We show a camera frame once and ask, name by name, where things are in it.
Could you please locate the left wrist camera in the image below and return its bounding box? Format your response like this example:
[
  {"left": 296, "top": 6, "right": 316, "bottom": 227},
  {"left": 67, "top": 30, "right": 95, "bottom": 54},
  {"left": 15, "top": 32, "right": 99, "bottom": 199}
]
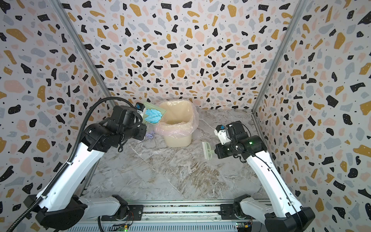
[{"left": 135, "top": 102, "right": 146, "bottom": 116}]

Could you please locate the right aluminium corner post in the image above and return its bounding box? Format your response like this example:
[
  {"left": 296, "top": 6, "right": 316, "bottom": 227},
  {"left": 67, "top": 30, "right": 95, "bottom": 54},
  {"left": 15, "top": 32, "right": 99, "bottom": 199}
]
[{"left": 252, "top": 0, "right": 308, "bottom": 115}]

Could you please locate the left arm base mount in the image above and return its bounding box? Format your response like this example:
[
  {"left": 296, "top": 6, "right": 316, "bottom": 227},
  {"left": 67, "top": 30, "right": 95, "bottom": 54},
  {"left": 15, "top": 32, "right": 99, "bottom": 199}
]
[{"left": 101, "top": 205, "right": 144, "bottom": 223}]

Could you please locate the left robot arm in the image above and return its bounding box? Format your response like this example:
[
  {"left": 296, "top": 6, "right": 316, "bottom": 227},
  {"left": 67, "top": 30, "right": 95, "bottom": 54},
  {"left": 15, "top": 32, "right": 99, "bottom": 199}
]
[{"left": 24, "top": 103, "right": 146, "bottom": 231}]

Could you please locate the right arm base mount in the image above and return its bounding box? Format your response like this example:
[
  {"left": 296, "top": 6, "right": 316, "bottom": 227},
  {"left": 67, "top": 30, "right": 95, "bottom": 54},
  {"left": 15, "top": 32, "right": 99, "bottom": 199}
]
[{"left": 218, "top": 204, "right": 239, "bottom": 220}]

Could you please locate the cream trash bin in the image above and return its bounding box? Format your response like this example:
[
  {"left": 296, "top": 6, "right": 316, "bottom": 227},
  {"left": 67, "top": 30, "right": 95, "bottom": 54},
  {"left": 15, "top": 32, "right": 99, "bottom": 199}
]
[{"left": 155, "top": 100, "right": 195, "bottom": 148}]

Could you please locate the green hand brush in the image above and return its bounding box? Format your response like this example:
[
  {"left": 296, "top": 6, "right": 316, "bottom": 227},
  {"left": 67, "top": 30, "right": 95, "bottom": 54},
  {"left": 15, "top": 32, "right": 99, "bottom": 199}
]
[{"left": 202, "top": 142, "right": 215, "bottom": 160}]

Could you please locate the teal paper scrap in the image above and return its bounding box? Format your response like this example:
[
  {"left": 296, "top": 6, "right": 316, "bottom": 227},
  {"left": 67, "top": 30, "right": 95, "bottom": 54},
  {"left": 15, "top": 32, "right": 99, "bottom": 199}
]
[{"left": 145, "top": 109, "right": 163, "bottom": 124}]

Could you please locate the aluminium corner post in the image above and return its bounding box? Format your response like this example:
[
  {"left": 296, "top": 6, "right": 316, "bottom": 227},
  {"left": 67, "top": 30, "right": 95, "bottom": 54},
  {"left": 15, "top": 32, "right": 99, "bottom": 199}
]
[
  {"left": 252, "top": 0, "right": 308, "bottom": 115},
  {"left": 43, "top": 1, "right": 111, "bottom": 114}
]

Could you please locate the purple paper scrap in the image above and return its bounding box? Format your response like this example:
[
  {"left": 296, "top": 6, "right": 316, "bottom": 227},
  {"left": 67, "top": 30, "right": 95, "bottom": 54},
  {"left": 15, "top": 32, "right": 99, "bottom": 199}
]
[{"left": 146, "top": 131, "right": 155, "bottom": 139}]

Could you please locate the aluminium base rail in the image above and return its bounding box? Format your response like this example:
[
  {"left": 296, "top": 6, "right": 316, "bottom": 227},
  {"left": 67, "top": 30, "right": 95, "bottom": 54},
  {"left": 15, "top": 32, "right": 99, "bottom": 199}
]
[{"left": 69, "top": 199, "right": 271, "bottom": 232}]

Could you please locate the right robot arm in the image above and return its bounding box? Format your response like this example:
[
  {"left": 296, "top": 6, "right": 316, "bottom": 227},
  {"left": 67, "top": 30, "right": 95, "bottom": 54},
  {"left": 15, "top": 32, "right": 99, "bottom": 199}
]
[{"left": 214, "top": 121, "right": 315, "bottom": 232}]

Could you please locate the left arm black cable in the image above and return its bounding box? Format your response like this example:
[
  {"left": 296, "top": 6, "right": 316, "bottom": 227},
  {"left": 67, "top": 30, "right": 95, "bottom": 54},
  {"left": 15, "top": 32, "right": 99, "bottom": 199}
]
[{"left": 5, "top": 97, "right": 135, "bottom": 232}]

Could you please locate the green plastic dustpan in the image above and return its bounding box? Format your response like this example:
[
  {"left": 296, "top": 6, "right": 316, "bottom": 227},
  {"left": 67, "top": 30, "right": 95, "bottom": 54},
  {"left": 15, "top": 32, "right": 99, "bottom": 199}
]
[{"left": 143, "top": 102, "right": 166, "bottom": 125}]

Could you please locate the left aluminium corner post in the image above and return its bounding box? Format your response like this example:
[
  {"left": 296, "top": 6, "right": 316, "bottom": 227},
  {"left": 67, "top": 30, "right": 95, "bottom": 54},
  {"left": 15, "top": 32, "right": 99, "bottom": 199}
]
[{"left": 43, "top": 1, "right": 111, "bottom": 114}]

